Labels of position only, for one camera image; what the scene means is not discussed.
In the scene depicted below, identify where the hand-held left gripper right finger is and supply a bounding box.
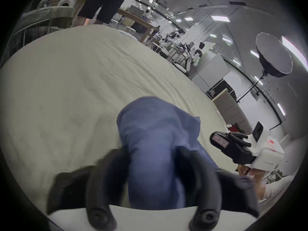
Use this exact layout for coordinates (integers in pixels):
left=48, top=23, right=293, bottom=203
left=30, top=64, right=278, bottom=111
left=176, top=148, right=261, bottom=231

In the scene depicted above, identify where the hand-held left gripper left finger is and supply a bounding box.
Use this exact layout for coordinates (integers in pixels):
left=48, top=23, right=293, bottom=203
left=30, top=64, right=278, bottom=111
left=47, top=148, right=132, bottom=231

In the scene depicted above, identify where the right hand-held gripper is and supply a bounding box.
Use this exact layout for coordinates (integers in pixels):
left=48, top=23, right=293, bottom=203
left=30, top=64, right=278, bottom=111
left=210, top=121, right=285, bottom=172

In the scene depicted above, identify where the dark blue garment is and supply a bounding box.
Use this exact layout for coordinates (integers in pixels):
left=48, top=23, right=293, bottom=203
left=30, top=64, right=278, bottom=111
left=117, top=96, right=223, bottom=211

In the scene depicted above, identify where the person's right forearm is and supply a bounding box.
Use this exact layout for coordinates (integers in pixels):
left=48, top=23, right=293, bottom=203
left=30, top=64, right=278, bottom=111
left=254, top=175, right=295, bottom=203

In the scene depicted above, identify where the person's right hand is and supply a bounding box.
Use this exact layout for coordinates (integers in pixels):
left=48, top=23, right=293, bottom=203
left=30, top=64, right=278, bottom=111
left=237, top=164, right=265, bottom=189

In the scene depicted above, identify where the grey padded headboard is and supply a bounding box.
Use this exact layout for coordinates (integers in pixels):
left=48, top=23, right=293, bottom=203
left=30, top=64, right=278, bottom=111
left=213, top=90, right=253, bottom=136

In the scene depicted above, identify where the black equipment case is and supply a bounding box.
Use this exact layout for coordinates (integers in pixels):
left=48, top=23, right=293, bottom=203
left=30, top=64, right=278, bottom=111
left=206, top=79, right=238, bottom=100

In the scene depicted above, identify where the softbox lamp on stand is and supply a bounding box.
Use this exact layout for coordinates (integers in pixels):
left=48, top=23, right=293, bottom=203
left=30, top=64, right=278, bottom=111
left=236, top=32, right=293, bottom=103

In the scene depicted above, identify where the bed with beige sheet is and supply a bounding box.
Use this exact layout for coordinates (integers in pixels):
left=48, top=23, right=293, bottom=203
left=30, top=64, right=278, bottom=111
left=0, top=24, right=241, bottom=207

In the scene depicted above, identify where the wooden table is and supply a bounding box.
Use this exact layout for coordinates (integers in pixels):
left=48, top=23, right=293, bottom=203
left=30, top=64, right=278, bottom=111
left=117, top=8, right=160, bottom=43

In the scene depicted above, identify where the bed with pale green sheet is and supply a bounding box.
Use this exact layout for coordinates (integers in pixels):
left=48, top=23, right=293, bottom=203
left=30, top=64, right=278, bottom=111
left=5, top=6, right=75, bottom=51

